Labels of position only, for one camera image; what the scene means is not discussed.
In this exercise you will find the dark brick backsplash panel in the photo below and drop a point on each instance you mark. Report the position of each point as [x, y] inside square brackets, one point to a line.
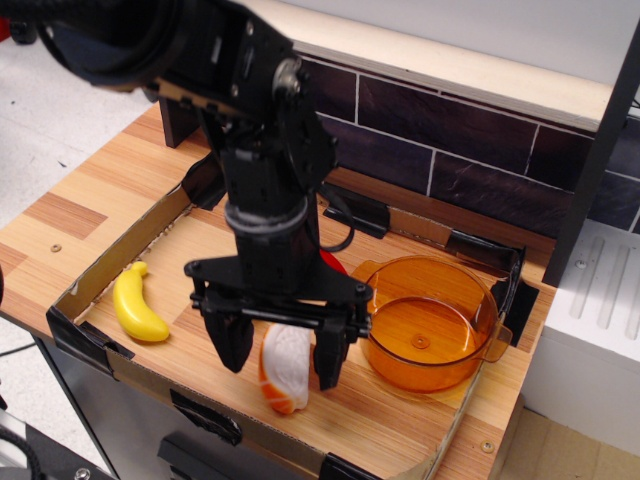
[515, 153]

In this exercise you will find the red toy chili pepper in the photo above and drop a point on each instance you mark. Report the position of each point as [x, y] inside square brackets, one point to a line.
[333, 262]

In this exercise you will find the black chair caster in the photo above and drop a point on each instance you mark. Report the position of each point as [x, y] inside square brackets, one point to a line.
[23, 33]

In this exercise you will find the orange transparent plastic pot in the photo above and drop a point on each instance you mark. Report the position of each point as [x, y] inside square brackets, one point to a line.
[433, 323]

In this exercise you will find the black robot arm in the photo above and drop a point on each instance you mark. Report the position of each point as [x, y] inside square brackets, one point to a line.
[269, 158]

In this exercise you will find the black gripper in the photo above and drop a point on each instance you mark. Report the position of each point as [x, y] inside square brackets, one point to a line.
[278, 275]

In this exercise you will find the toy salmon sushi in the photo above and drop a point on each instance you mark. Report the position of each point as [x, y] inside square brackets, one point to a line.
[284, 367]

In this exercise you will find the white ribbed cabinet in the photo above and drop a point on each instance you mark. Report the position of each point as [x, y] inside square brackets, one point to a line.
[585, 370]

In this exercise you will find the cardboard fence with black tape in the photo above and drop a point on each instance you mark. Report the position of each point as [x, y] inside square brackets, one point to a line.
[171, 410]

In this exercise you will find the yellow toy banana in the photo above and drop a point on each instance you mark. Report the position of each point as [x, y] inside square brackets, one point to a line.
[136, 318]

